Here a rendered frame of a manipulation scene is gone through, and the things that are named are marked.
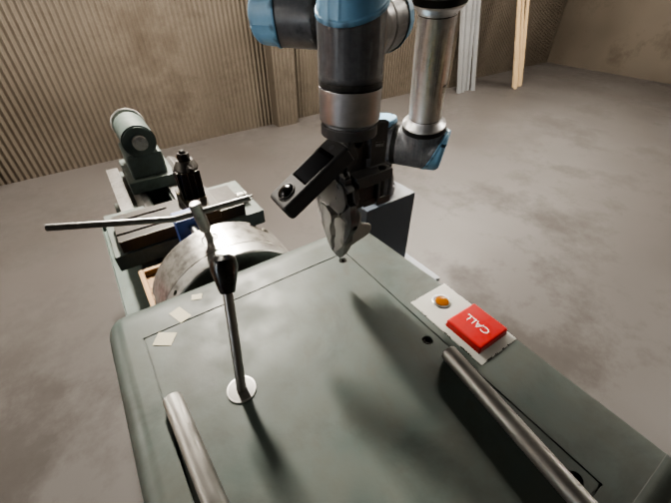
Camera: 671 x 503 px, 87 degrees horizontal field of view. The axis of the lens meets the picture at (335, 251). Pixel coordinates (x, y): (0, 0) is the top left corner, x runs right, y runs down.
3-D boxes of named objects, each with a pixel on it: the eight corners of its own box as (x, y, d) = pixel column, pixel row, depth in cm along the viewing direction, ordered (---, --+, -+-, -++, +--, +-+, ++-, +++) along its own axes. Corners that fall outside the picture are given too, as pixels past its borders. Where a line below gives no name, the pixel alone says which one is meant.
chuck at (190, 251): (309, 311, 95) (289, 218, 74) (195, 377, 83) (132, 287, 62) (293, 291, 100) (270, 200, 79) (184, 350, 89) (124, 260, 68)
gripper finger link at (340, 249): (373, 255, 57) (377, 207, 51) (343, 269, 54) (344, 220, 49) (361, 246, 59) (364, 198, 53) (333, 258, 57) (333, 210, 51)
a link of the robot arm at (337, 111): (341, 98, 37) (304, 82, 43) (341, 140, 40) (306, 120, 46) (395, 87, 41) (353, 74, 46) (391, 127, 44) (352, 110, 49)
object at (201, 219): (219, 245, 74) (199, 199, 66) (220, 251, 72) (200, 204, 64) (209, 248, 73) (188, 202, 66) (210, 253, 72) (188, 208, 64)
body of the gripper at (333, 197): (390, 206, 52) (399, 123, 44) (341, 225, 48) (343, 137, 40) (358, 185, 57) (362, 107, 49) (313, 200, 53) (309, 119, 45)
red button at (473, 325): (504, 337, 51) (508, 327, 49) (477, 357, 48) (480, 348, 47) (470, 310, 54) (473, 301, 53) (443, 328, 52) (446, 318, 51)
